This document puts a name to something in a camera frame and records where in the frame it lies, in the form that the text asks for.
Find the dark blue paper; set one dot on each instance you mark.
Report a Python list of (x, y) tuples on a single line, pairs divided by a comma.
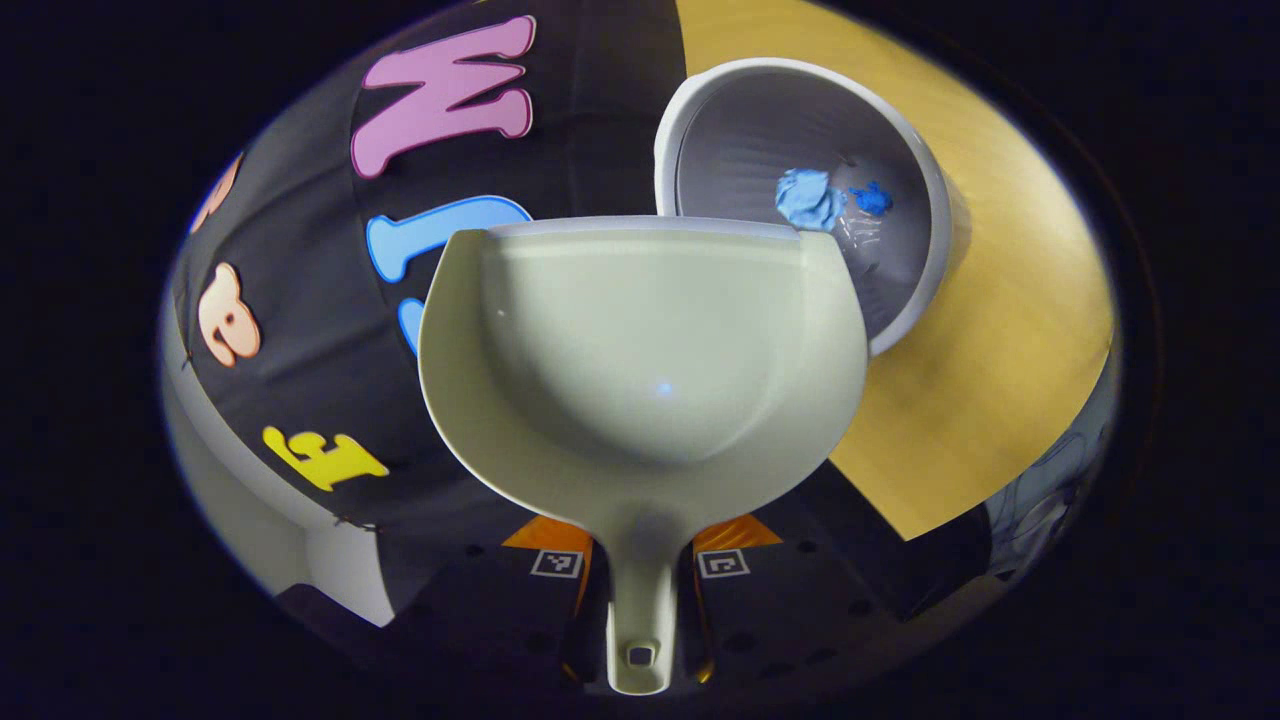
[(872, 200)]

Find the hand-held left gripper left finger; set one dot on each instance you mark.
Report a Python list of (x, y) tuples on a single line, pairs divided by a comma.
[(500, 610)]

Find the black backdrop cloth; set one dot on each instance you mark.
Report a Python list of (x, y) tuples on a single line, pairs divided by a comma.
[(300, 250)]

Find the white dustpan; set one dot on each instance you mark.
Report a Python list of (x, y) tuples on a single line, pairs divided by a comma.
[(640, 400)]

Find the white garbage bin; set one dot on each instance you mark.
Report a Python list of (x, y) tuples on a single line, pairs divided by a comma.
[(740, 130)]

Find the light blue paper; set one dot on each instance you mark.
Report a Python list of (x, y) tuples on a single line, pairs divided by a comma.
[(808, 200)]

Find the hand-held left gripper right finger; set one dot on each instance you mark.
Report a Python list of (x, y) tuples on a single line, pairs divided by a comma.
[(790, 610)]

